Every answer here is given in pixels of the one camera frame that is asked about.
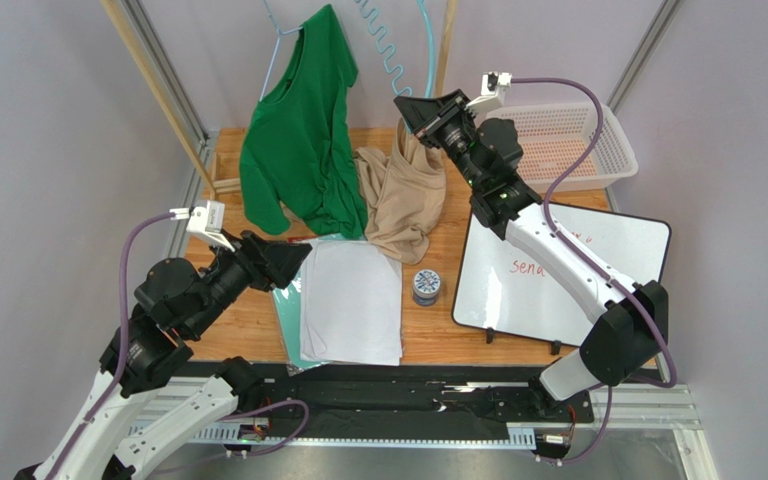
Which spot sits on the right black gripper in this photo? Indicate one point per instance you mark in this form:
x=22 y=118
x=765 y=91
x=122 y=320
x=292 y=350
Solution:
x=438 y=126

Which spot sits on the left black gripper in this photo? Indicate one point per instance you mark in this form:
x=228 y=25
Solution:
x=270 y=264

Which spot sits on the beige t shirt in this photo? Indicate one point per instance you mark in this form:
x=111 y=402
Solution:
x=404 y=192

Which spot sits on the light blue hanger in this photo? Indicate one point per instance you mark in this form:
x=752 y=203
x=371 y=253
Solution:
x=387 y=49

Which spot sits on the green t shirt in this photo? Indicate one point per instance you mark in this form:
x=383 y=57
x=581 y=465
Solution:
x=297 y=157

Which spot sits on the blue wire hanger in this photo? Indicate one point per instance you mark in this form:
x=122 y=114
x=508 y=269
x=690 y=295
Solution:
x=280 y=34

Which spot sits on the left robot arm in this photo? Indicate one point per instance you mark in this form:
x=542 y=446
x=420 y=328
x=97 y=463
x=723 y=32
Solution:
x=176 y=304

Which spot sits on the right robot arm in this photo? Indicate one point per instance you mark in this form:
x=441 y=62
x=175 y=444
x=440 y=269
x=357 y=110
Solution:
x=629 y=318

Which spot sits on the teal plastic folder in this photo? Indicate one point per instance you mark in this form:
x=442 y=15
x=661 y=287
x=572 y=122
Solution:
x=287 y=306

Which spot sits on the white paper stack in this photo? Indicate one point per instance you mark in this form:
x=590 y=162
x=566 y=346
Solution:
x=351 y=304

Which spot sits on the white plastic basket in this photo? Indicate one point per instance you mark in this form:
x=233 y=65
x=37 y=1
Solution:
x=554 y=136

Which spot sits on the small round tin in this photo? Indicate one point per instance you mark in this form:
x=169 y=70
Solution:
x=426 y=287

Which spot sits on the white whiteboard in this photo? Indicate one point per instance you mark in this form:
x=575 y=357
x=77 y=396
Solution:
x=503 y=289

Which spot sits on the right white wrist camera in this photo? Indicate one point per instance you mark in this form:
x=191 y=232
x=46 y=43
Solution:
x=493 y=90

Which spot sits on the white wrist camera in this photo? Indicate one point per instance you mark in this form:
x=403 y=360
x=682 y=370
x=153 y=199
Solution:
x=204 y=221
x=493 y=90

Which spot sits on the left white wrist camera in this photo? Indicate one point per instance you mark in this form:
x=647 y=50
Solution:
x=204 y=221

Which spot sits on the wooden clothes rack frame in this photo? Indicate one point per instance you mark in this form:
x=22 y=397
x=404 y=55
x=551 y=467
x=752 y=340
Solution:
x=140 y=38

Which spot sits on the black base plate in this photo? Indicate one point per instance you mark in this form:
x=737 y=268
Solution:
x=433 y=402

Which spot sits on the aluminium frame rail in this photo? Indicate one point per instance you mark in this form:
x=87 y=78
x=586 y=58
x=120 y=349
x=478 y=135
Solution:
x=632 y=406

